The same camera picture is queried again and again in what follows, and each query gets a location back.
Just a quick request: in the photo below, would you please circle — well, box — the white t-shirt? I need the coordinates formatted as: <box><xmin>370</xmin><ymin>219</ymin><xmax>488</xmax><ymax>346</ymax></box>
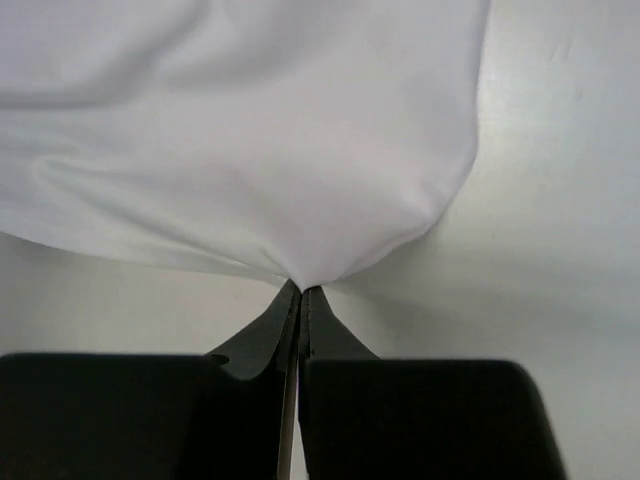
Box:
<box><xmin>1</xmin><ymin>1</ymin><xmax>489</xmax><ymax>288</ymax></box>

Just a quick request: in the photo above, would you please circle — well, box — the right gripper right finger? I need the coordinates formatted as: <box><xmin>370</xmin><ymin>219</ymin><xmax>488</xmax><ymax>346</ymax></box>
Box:
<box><xmin>298</xmin><ymin>288</ymin><xmax>566</xmax><ymax>479</ymax></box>

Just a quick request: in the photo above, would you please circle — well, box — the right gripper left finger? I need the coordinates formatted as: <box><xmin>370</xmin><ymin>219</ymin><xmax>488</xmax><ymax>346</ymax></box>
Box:
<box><xmin>1</xmin><ymin>283</ymin><xmax>300</xmax><ymax>479</ymax></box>

